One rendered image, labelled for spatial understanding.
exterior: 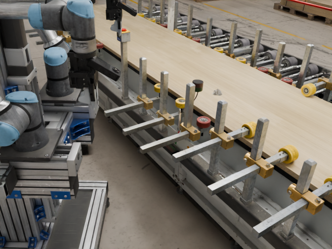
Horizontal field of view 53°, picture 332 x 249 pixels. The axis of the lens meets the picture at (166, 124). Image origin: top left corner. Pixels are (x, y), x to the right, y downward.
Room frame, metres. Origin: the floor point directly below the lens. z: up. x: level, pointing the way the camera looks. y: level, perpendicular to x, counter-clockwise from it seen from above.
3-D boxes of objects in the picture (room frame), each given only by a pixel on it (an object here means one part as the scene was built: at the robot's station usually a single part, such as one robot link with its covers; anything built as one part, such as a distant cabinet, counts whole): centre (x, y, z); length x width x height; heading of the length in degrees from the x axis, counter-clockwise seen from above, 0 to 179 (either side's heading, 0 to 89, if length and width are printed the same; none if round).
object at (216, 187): (1.16, -0.39, 0.95); 0.50 x 0.04 x 0.04; 125
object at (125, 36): (2.25, 0.31, 1.18); 0.07 x 0.07 x 0.08; 35
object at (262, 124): (1.22, -0.41, 0.94); 0.04 x 0.04 x 0.48; 35
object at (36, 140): (1.18, 0.58, 1.09); 0.15 x 0.15 x 0.10
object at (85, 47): (1.01, 0.27, 1.54); 0.08 x 0.08 x 0.05
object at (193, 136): (1.61, -0.14, 0.85); 0.14 x 0.06 x 0.05; 35
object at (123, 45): (2.25, 0.32, 0.93); 0.05 x 0.05 x 0.45; 35
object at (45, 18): (1.04, 0.37, 1.61); 0.11 x 0.11 x 0.08; 85
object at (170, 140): (1.53, -0.05, 0.84); 0.43 x 0.03 x 0.04; 125
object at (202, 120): (1.65, -0.22, 0.85); 0.08 x 0.08 x 0.11
